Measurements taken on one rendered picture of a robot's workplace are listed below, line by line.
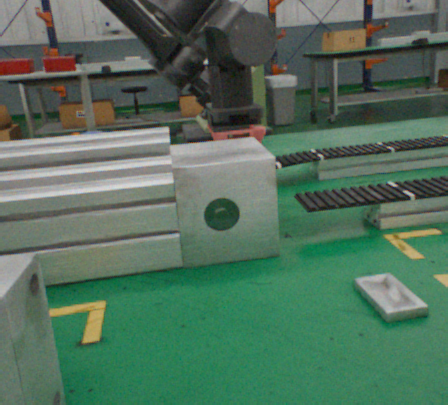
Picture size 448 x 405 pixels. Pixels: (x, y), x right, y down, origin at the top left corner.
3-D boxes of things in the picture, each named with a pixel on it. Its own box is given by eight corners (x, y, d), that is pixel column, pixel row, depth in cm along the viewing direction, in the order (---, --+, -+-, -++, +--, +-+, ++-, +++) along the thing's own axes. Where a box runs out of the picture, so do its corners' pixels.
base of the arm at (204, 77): (231, 82, 119) (202, 119, 118) (207, 60, 116) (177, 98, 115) (242, 79, 110) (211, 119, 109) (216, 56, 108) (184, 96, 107)
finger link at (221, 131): (218, 188, 61) (211, 117, 58) (212, 175, 68) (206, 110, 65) (269, 182, 62) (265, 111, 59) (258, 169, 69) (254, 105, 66)
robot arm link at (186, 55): (207, 71, 114) (193, 88, 114) (175, 42, 111) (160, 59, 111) (215, 70, 106) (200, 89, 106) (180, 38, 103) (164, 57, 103)
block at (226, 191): (254, 212, 55) (249, 132, 53) (280, 256, 44) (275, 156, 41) (178, 221, 54) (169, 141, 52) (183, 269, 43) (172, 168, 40)
